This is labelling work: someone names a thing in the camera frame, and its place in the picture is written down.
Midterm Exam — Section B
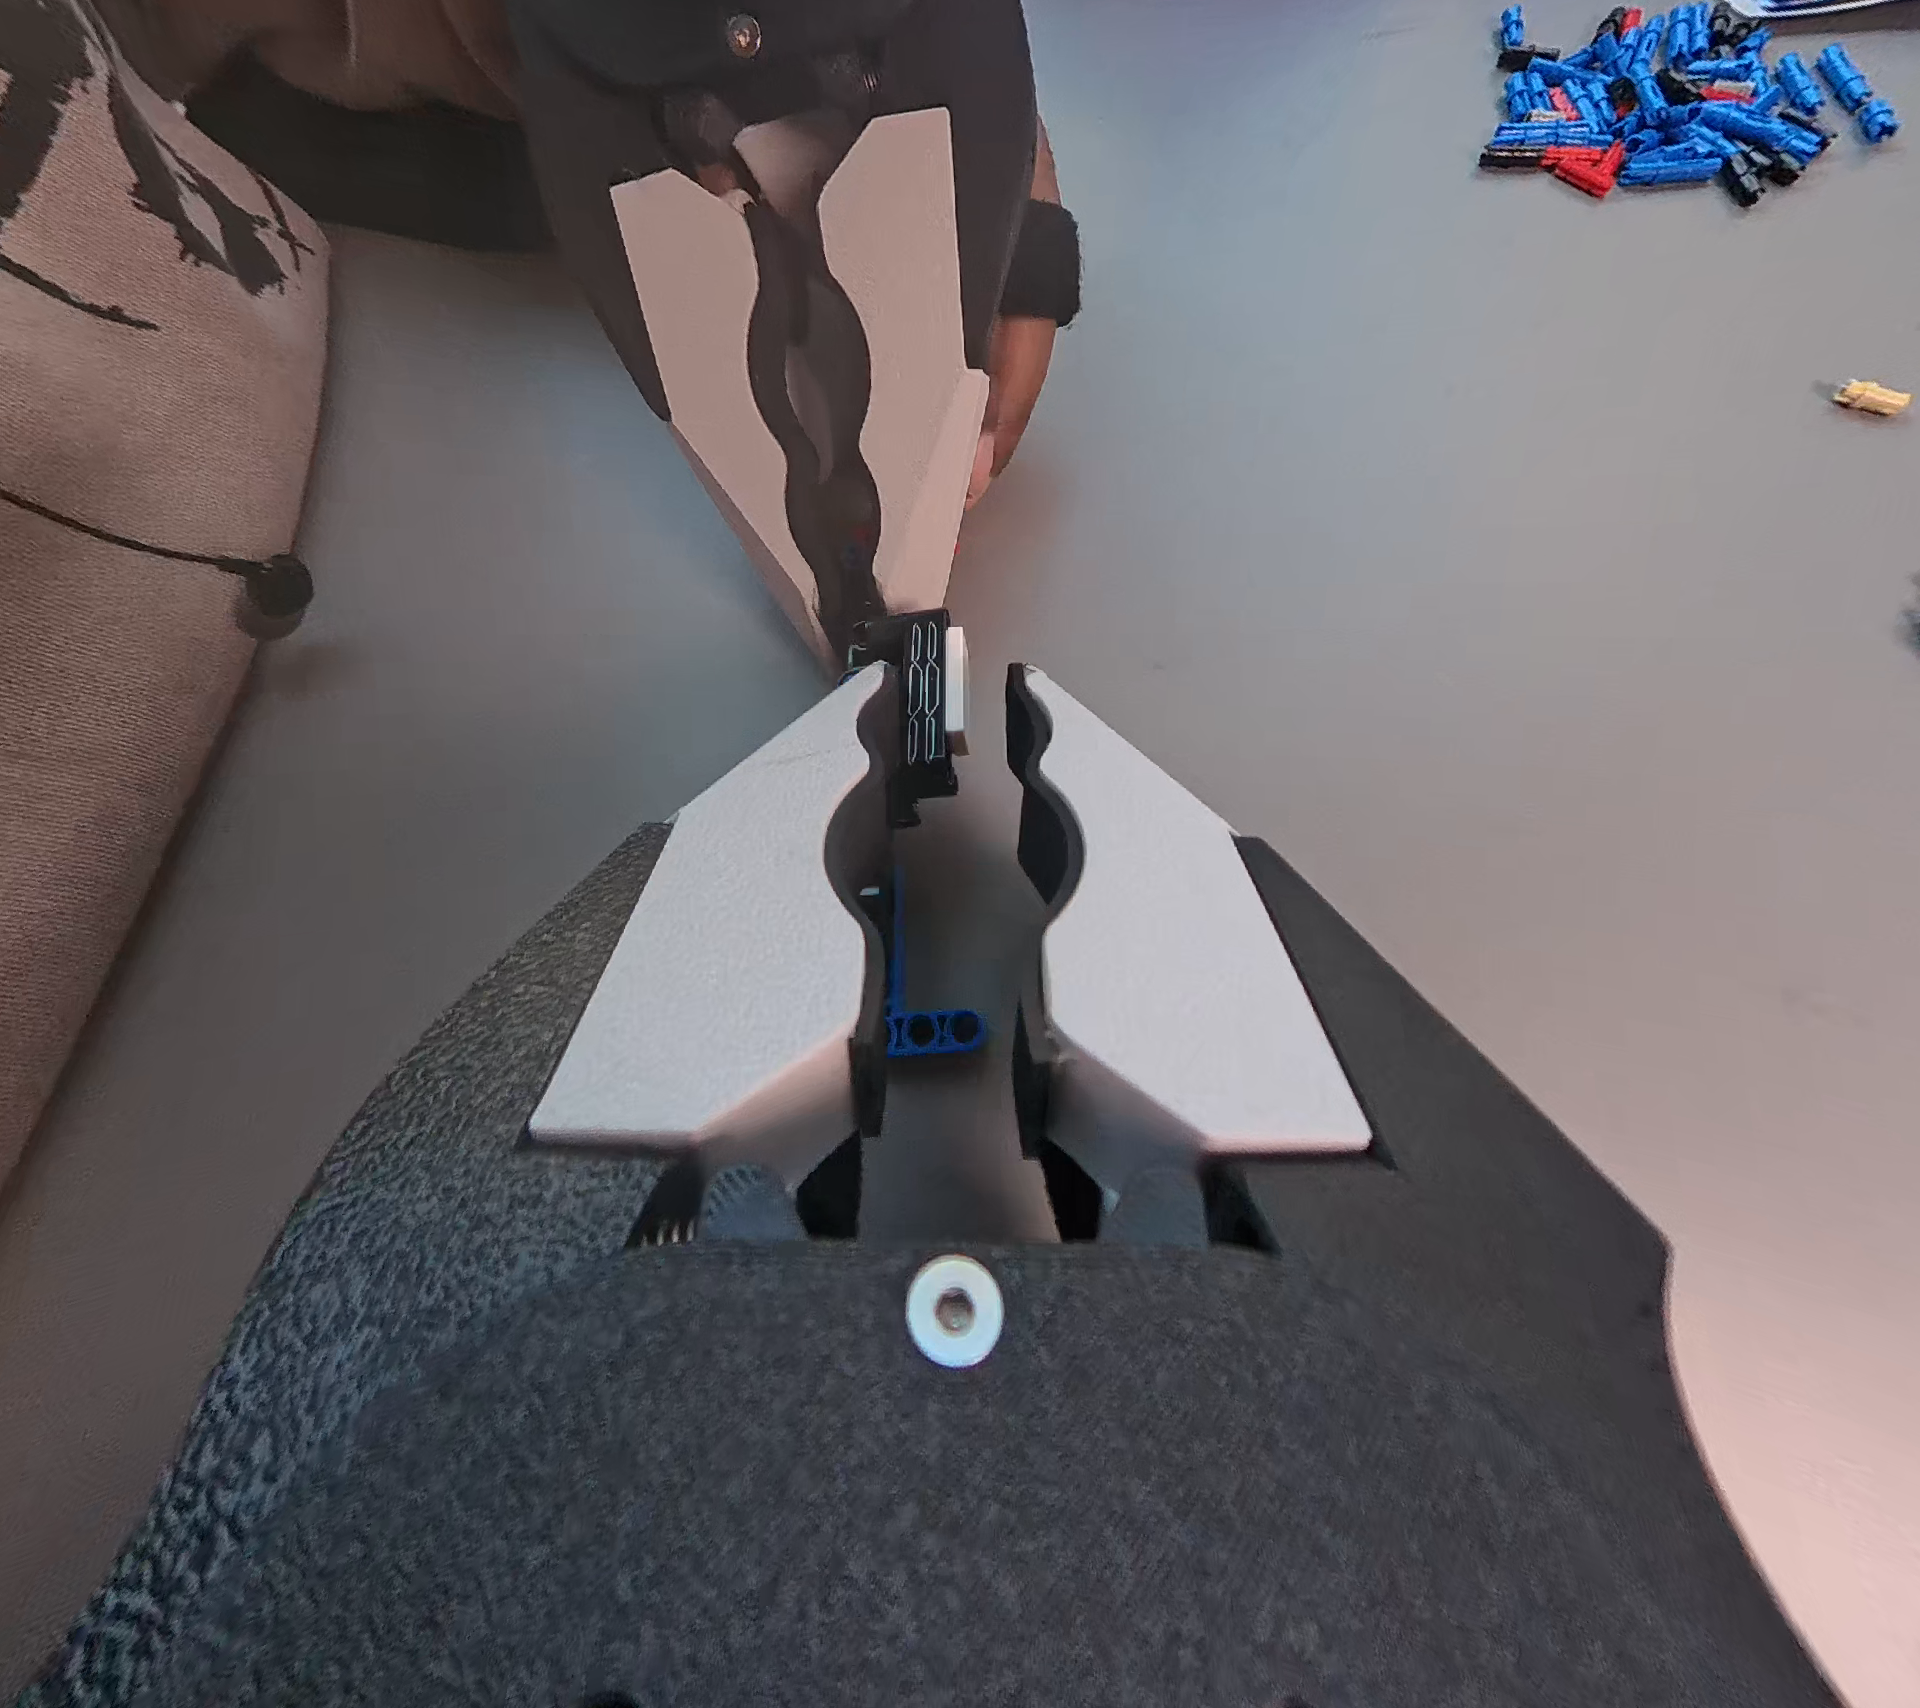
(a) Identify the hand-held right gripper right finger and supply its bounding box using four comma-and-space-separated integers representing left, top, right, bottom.
1002, 662, 1378, 1207

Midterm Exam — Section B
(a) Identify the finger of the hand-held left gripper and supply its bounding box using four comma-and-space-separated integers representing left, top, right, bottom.
815, 101, 995, 610
606, 165, 846, 677

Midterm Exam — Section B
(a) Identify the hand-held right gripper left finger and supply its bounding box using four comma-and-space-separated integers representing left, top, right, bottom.
524, 662, 902, 1207

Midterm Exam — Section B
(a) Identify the black toy beam assembly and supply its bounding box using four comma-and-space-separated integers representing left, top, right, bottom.
843, 537, 991, 1059

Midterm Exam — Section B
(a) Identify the small black white toy brick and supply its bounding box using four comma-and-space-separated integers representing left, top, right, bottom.
893, 608, 977, 825

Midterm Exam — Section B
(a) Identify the grey desk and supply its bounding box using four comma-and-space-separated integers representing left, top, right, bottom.
0, 0, 1920, 1708

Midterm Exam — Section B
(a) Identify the person's left hand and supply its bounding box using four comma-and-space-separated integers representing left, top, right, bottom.
965, 139, 1063, 513

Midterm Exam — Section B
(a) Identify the pile of blue toy pins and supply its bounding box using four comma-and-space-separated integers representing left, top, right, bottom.
1476, 1, 1900, 208

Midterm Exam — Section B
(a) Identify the black sweater drawstring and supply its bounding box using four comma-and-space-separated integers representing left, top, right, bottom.
0, 490, 317, 642

